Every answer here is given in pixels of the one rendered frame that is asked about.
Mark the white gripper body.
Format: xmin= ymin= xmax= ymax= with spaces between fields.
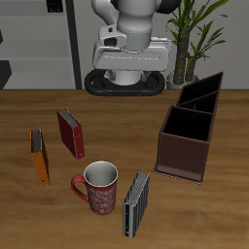
xmin=92 ymin=36 xmax=173 ymax=73

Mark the grey shelf unit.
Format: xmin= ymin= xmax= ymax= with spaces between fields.
xmin=0 ymin=0 xmax=83 ymax=90

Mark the black white striped book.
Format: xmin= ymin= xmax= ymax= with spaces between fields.
xmin=122 ymin=170 xmax=152 ymax=239

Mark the dark brown desk caddy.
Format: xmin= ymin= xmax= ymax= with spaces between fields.
xmin=153 ymin=71 xmax=225 ymax=186

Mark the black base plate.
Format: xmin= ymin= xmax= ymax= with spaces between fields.
xmin=84 ymin=68 xmax=166 ymax=97

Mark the orange book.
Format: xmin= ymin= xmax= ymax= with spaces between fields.
xmin=29 ymin=127 xmax=51 ymax=187

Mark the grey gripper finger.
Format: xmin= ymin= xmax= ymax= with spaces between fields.
xmin=141 ymin=70 xmax=156 ymax=81
xmin=104 ymin=69 xmax=117 ymax=82

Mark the green pot plant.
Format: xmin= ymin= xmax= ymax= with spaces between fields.
xmin=165 ymin=0 xmax=230 ymax=91

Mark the red book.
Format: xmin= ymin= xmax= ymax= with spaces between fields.
xmin=56 ymin=108 xmax=86 ymax=160

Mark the red patterned mug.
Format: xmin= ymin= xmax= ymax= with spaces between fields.
xmin=70 ymin=160 xmax=120 ymax=216

